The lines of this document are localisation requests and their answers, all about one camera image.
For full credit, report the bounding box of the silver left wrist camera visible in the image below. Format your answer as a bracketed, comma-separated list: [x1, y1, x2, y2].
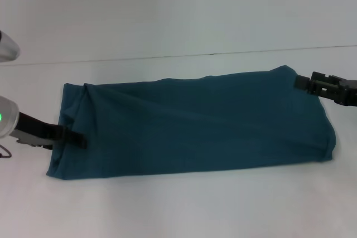
[0, 30, 21, 64]

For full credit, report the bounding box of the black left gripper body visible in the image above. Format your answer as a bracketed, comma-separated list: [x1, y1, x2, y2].
[11, 111, 65, 150]

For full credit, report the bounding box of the teal t-shirt with FREE print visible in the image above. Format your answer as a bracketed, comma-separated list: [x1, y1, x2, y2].
[46, 65, 338, 181]

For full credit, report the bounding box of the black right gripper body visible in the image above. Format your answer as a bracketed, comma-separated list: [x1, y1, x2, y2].
[331, 75, 357, 106]

